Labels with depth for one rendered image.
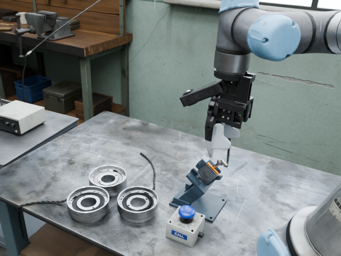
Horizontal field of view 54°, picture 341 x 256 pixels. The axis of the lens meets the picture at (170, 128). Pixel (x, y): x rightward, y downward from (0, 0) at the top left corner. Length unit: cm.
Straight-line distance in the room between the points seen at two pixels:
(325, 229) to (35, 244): 93
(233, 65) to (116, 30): 195
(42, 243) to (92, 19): 187
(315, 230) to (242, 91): 34
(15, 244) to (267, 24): 95
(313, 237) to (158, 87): 223
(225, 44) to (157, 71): 193
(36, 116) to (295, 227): 127
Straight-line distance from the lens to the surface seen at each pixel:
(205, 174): 86
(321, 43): 67
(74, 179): 103
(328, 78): 226
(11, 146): 150
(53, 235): 123
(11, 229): 115
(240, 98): 74
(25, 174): 109
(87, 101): 240
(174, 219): 82
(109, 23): 262
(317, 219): 51
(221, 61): 71
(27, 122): 157
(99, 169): 101
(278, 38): 59
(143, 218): 85
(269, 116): 240
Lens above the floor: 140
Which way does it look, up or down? 27 degrees down
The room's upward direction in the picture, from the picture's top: 3 degrees clockwise
